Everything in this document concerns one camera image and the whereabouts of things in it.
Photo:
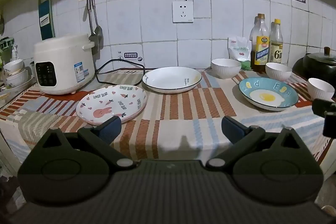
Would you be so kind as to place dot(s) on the blue fried egg plate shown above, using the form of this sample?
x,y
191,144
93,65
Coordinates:
x,y
265,98

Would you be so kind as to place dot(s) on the white wall socket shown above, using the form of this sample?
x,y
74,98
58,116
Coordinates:
x,y
183,12

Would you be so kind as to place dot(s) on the white rice cooker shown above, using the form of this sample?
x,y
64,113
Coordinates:
x,y
65,64

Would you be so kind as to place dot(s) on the white black-rimmed plate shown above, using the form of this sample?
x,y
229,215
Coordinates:
x,y
170,79

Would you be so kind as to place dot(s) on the patterned ceramic bowl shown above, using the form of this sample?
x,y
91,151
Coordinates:
x,y
18,79
14,66

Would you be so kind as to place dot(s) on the small spray bottle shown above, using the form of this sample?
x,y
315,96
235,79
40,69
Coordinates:
x,y
14,53

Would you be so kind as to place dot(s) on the clear vinegar bottle yellow cap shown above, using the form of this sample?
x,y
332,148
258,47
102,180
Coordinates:
x,y
276,48

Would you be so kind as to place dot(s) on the green plastic basket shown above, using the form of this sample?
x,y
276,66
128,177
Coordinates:
x,y
5,45

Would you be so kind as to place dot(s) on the white and green salt bag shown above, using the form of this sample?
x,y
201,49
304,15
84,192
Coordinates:
x,y
239,49

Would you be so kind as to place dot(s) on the black cooking pot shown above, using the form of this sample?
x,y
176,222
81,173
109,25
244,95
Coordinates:
x,y
302,69

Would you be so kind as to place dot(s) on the white ribbed bowl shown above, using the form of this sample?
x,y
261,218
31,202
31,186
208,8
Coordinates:
x,y
278,73
225,69
320,90

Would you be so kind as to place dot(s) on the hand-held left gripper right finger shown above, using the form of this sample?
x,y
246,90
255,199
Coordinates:
x,y
231,127

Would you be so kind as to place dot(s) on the cooking oil bottle yellow label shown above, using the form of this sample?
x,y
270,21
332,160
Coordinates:
x,y
260,50

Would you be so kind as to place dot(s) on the black pot lid wooden knob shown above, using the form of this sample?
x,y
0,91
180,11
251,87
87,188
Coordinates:
x,y
320,58

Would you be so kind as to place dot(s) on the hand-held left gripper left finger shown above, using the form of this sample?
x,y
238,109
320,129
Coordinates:
x,y
110,127

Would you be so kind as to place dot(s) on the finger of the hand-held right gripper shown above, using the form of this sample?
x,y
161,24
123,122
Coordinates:
x,y
330,125
324,108

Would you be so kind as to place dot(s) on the long wall sticker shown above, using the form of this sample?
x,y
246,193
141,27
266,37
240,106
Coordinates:
x,y
130,55

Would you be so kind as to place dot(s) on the pink rabbit print plate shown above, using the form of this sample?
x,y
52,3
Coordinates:
x,y
139,110
110,100

